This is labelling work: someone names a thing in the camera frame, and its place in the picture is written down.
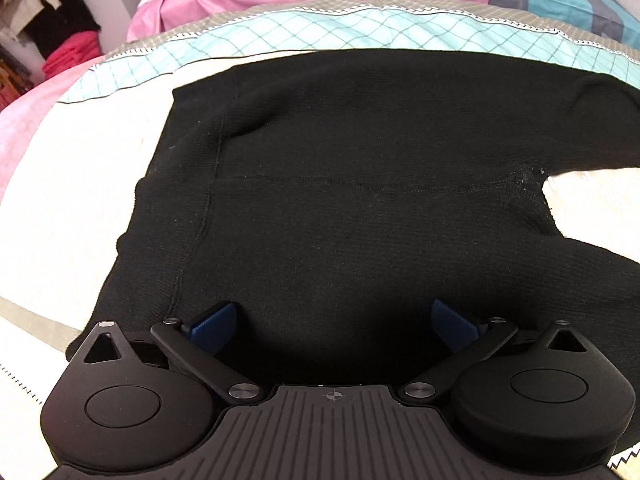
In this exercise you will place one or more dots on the black pants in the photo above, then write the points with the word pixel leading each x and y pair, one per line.
pixel 350 185

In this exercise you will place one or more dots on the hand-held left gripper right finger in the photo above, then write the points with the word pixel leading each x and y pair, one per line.
pixel 452 327

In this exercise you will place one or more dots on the blue grey striped pillow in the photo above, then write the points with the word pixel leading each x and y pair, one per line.
pixel 555 2

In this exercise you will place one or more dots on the red folded clothes stack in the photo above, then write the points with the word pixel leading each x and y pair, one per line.
pixel 72 55

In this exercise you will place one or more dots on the teal and beige patterned blanket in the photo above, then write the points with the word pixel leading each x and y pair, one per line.
pixel 75 200

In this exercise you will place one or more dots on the dark hanging clothes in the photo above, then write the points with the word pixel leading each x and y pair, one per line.
pixel 55 15

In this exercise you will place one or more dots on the pink pillow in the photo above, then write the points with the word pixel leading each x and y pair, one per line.
pixel 280 0

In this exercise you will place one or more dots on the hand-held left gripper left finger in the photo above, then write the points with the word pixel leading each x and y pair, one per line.
pixel 215 327

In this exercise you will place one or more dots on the pink bed sheet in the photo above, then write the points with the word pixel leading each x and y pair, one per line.
pixel 20 125

